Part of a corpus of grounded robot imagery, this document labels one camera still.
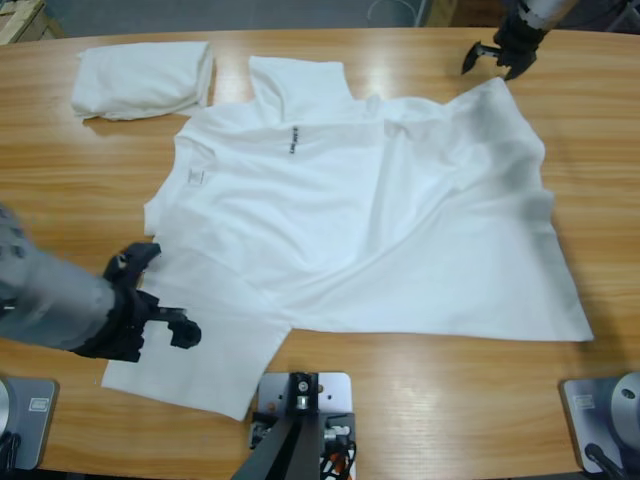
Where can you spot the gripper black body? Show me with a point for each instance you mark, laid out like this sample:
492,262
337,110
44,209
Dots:
517,42
125,325

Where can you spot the stacked cardboard boxes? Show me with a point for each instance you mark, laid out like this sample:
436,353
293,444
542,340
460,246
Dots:
20,20

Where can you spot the brown cardboard box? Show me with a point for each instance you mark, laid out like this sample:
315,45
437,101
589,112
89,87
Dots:
460,10

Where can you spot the folded white t-shirt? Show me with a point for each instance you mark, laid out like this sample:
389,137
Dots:
140,80

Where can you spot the white mount block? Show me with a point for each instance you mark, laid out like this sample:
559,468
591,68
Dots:
335,395

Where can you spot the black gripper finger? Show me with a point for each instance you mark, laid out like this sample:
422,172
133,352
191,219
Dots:
521,65
477,52
186,334

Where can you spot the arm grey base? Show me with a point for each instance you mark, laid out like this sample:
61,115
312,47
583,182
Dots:
35,425
600,415

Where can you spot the wrist camera black bracket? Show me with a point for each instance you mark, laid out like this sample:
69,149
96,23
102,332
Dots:
135,257

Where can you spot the black clamp with silver connectors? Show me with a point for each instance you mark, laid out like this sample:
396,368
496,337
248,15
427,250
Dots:
340,430

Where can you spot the dark chair with grey legs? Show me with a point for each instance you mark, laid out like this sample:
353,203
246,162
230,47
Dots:
600,15

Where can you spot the white t-shirt with black print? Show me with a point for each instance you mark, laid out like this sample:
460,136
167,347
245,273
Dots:
350,225

